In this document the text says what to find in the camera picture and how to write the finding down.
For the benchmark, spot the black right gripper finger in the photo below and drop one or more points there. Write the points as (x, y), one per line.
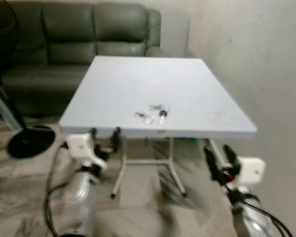
(230, 157)
(211, 162)

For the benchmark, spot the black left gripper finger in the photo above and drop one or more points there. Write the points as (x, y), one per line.
(116, 138)
(93, 134)

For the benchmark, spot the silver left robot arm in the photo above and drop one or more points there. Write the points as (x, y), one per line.
(76, 197)

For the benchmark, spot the white folding table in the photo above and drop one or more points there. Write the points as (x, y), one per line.
(138, 84)

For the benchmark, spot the black standing fan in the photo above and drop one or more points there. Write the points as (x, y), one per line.
(32, 143)

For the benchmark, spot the dark green leather sofa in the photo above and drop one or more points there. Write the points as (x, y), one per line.
(69, 29)

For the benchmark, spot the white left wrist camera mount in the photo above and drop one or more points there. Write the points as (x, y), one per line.
(80, 144)

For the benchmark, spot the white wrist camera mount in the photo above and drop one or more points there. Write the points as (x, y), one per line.
(80, 144)
(252, 170)

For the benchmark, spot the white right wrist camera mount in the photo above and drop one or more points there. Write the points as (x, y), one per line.
(252, 170)

